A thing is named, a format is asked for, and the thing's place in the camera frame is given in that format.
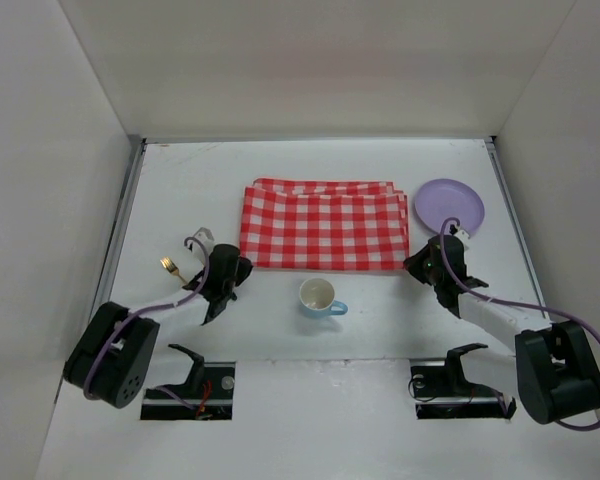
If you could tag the black handled gold fork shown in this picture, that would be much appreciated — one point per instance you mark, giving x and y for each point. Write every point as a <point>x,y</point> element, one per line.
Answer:
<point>168,264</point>

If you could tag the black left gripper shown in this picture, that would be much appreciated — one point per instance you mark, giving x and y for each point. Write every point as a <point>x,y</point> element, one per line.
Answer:
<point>219,298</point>

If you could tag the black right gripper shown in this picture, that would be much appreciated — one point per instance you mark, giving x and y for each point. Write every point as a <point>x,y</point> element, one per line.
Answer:
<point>450,288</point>

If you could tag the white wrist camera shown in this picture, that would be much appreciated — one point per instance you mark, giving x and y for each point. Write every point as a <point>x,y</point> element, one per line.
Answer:
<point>203,244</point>
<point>462,235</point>

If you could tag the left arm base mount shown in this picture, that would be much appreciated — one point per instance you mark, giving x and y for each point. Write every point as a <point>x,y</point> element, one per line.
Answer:
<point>206,393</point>

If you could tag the right aluminium table rail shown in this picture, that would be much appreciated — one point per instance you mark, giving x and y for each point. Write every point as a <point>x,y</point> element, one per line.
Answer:
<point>490,143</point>

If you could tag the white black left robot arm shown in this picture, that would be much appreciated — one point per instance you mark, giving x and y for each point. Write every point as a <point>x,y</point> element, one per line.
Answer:
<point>112,357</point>

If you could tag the left aluminium table rail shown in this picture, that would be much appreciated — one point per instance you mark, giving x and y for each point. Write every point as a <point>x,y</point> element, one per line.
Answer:
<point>136,148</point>

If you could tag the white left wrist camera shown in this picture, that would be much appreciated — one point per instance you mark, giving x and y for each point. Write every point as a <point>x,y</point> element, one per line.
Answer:
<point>203,244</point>

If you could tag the blue white ceramic mug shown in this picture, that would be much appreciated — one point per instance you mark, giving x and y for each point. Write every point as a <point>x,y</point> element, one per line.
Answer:
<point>317,299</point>

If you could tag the lilac plastic plate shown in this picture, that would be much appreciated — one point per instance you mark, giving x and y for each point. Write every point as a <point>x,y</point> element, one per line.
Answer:
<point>439,199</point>

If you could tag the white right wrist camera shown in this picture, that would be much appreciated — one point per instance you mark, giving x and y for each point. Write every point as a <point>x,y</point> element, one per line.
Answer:
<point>462,235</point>

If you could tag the aluminium table rail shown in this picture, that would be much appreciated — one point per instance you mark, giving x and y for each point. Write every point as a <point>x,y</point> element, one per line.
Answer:
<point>490,143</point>
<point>136,148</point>

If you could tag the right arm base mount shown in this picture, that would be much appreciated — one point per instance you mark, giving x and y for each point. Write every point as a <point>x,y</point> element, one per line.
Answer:
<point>442,392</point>

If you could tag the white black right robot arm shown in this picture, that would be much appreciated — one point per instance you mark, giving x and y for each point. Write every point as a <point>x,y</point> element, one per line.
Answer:
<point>550,367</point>

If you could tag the red white checkered cloth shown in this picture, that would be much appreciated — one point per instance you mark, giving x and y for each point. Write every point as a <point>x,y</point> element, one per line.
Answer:
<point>358,226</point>

